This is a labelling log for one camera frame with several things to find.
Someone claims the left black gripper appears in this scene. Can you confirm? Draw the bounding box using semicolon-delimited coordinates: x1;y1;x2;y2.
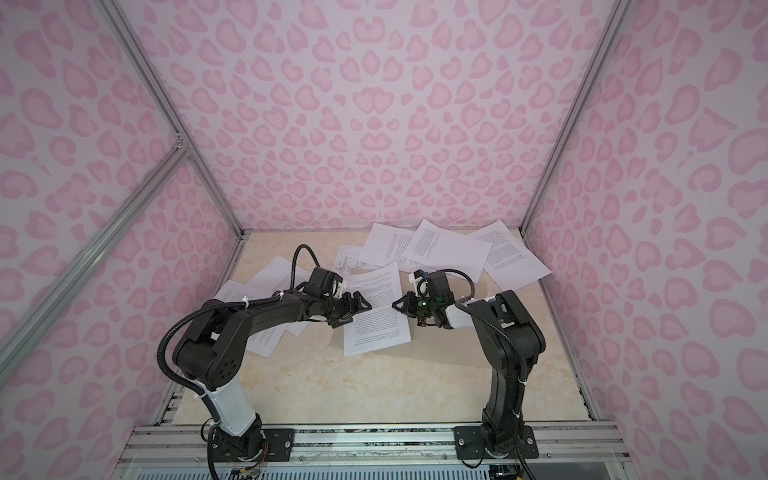
320;289;373;327

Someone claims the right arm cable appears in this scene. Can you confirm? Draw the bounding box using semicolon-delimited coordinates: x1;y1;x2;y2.
428;268;538;480

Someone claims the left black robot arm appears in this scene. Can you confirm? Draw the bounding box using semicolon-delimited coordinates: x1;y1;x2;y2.
156;267;373;470

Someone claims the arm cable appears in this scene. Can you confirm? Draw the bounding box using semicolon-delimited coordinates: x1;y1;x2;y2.
428;268;538;480
156;243;322;415

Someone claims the text sheet centre back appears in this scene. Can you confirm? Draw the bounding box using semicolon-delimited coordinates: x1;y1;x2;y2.
358;223;428;272

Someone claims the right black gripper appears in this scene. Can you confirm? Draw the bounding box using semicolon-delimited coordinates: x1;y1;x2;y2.
391;292;440;321

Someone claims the text sheet far left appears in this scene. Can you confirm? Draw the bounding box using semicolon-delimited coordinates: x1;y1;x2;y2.
214;280;286;358

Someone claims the diagram sheet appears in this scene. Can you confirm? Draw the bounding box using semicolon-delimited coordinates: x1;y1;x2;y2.
332;245;377;278

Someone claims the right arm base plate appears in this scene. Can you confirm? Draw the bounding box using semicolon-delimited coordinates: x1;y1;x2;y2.
452;425;540;461

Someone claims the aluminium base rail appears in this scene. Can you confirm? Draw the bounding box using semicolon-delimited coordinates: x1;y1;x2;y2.
113;421;638;479

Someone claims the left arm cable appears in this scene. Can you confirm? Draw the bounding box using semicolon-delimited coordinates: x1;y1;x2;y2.
156;243;322;415

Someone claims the right corner aluminium post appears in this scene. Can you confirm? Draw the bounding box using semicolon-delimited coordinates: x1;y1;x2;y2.
519;0;637;240

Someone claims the left corner aluminium post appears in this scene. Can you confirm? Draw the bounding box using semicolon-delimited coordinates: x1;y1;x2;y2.
94;0;246;240

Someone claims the diagonal aluminium frame bar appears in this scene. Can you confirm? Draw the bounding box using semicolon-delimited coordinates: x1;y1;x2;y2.
1;141;189;385

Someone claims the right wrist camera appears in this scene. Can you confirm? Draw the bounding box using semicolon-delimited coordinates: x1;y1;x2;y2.
408;269;427;297

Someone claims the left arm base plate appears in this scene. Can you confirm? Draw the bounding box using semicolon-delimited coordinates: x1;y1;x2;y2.
209;428;296;463

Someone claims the text sheet back right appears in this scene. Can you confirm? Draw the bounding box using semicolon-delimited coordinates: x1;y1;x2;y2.
468;221;551;291

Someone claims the large text sheet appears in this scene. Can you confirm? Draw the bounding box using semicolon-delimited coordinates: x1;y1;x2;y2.
343;263;412;356

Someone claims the corner aluminium post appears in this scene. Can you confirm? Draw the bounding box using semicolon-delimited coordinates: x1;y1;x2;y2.
94;0;246;240
519;0;637;240

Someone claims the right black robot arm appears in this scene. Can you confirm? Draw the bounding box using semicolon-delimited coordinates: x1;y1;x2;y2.
392;268;546;468

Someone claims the beige paper folder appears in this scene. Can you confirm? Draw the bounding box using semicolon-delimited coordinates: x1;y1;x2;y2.
302;318;490;368

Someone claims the text sheet back overlapping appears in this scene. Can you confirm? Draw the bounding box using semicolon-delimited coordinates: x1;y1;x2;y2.
402;220;492;282

